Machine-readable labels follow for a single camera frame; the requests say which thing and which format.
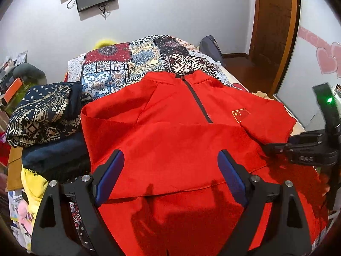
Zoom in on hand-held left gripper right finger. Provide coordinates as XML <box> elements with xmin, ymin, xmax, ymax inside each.
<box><xmin>210</xmin><ymin>149</ymin><xmax>312</xmax><ymax>256</ymax></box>

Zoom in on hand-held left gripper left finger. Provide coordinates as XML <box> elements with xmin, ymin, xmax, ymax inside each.
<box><xmin>30</xmin><ymin>149</ymin><xmax>126</xmax><ymax>256</ymax></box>

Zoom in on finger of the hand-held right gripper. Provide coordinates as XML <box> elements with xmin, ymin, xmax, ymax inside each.
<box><xmin>264</xmin><ymin>129</ymin><xmax>332</xmax><ymax>167</ymax></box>

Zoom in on red zip jacket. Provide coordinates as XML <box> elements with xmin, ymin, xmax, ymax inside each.
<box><xmin>80</xmin><ymin>70</ymin><xmax>329</xmax><ymax>256</ymax></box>

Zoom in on dark blue folded cloth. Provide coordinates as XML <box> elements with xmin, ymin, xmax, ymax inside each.
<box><xmin>22</xmin><ymin>132</ymin><xmax>92</xmax><ymax>182</ymax></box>

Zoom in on tan cloth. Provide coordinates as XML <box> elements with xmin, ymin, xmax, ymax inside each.
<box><xmin>253</xmin><ymin>91</ymin><xmax>275</xmax><ymax>101</ymax></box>

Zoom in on yellow garment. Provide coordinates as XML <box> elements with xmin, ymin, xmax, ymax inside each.
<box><xmin>21</xmin><ymin>167</ymin><xmax>50</xmax><ymax>227</ymax></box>

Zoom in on navy gold patterned cloth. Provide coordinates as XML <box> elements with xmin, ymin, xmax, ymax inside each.
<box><xmin>6</xmin><ymin>82</ymin><xmax>83</xmax><ymax>148</ymax></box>

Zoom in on pink printed cloth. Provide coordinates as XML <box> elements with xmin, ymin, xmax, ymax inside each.
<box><xmin>8</xmin><ymin>191</ymin><xmax>36</xmax><ymax>247</ymax></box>

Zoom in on brown wooden door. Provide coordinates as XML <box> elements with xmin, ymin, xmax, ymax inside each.
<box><xmin>248</xmin><ymin>0</ymin><xmax>301</xmax><ymax>96</ymax></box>

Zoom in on patchwork printed blanket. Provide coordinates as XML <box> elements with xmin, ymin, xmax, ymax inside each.
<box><xmin>65</xmin><ymin>34</ymin><xmax>249</xmax><ymax>251</ymax></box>

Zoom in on grey bag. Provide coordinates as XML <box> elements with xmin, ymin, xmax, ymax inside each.
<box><xmin>199</xmin><ymin>35</ymin><xmax>223</xmax><ymax>62</ymax></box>

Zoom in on orange box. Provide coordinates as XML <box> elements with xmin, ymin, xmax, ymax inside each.
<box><xmin>5</xmin><ymin>77</ymin><xmax>23</xmax><ymax>104</ymax></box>

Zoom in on grey cloth bundle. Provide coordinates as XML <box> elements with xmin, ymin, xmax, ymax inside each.
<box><xmin>13</xmin><ymin>63</ymin><xmax>47</xmax><ymax>86</ymax></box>

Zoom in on yellow plush toy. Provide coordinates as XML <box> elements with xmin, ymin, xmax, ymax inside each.
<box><xmin>93</xmin><ymin>39</ymin><xmax>119</xmax><ymax>50</ymax></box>

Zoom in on pink heart wall decoration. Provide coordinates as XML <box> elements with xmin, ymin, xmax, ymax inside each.
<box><xmin>298</xmin><ymin>26</ymin><xmax>341</xmax><ymax>78</ymax></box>

